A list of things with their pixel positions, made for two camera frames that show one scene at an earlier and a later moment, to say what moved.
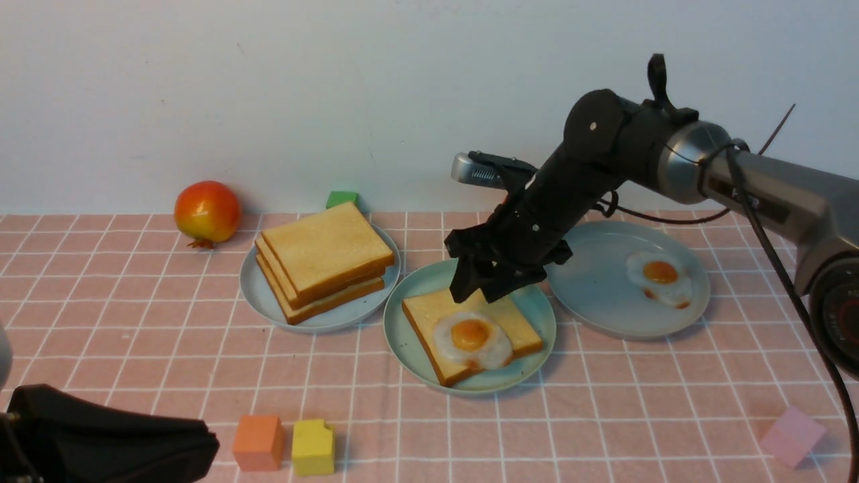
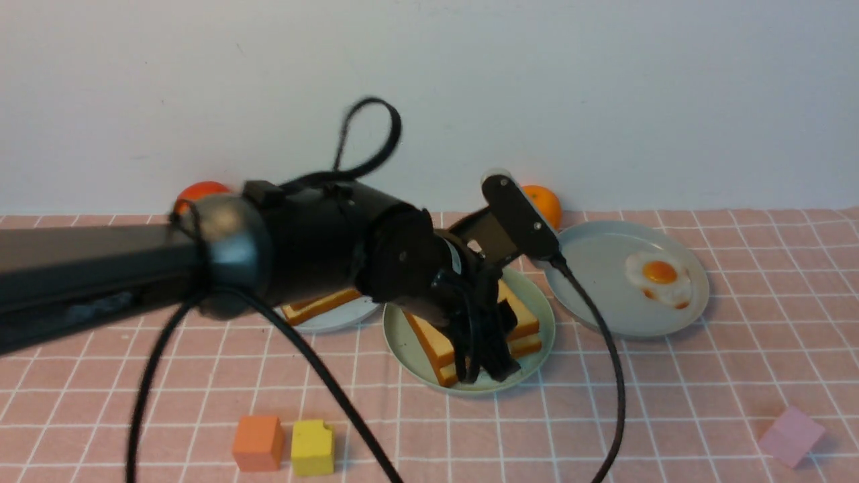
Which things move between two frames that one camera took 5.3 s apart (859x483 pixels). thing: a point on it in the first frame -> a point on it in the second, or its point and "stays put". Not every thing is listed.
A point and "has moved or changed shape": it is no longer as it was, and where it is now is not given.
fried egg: (660, 278) stays put
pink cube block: (793, 437) stays put
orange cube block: (258, 443) stays put
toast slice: (296, 300) has moved or changed shape
